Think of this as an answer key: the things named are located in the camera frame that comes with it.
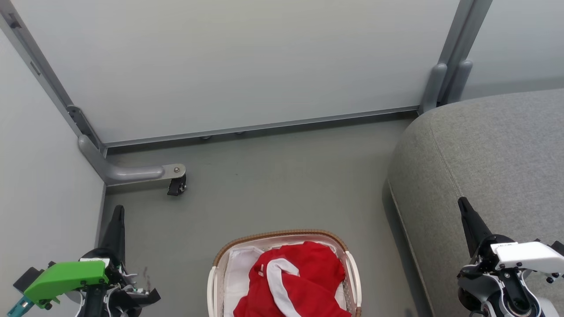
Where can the left gripper, green band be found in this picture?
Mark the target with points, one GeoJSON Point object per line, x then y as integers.
{"type": "Point", "coordinates": [66, 277]}

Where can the white laundry basket, brown rim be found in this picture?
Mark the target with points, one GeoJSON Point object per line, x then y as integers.
{"type": "Point", "coordinates": [352, 273]}

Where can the white basket liner cloth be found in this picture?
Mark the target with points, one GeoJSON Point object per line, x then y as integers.
{"type": "Point", "coordinates": [238, 273]}

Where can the black caster wheel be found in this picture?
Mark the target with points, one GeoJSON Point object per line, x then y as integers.
{"type": "Point", "coordinates": [177, 186]}

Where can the right gripper, white band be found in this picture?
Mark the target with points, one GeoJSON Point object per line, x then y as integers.
{"type": "Point", "coordinates": [524, 255]}

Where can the grey partition post with foot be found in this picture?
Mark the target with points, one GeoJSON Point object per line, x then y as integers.
{"type": "Point", "coordinates": [114, 172]}

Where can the grey fabric sofa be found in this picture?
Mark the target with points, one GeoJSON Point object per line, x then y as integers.
{"type": "Point", "coordinates": [484, 167]}

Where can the grey double partition post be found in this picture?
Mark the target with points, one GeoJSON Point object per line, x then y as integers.
{"type": "Point", "coordinates": [449, 66]}

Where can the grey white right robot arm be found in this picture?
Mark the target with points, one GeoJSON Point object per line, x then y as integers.
{"type": "Point", "coordinates": [476, 286]}

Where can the red garment with white collar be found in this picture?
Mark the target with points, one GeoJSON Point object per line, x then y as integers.
{"type": "Point", "coordinates": [308, 273]}

